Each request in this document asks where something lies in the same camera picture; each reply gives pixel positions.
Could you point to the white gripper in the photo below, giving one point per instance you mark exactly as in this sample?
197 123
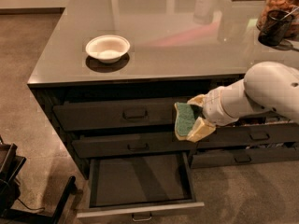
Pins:
212 105

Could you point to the green and yellow sponge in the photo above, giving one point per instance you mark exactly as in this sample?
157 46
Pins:
186 116

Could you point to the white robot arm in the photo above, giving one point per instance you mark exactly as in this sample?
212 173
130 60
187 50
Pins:
267 86

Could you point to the top left drawer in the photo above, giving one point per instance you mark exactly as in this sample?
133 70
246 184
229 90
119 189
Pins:
116 114

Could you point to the middle right drawer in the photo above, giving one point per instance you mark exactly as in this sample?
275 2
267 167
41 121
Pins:
252 135

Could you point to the open bottom left drawer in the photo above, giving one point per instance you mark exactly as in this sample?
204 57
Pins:
138 189

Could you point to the middle left drawer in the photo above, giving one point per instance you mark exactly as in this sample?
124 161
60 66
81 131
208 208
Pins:
127 144

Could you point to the dark kitchen island cabinet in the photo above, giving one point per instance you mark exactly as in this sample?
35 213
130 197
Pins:
179 48

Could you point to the white paper bowl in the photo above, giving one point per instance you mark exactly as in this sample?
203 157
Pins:
107 48

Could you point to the black mesh cup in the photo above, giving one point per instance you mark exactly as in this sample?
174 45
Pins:
275 27

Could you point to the glass jar of snacks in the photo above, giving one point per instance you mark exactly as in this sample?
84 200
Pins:
287 6

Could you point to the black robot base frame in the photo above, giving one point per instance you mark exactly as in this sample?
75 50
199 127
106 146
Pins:
12 209

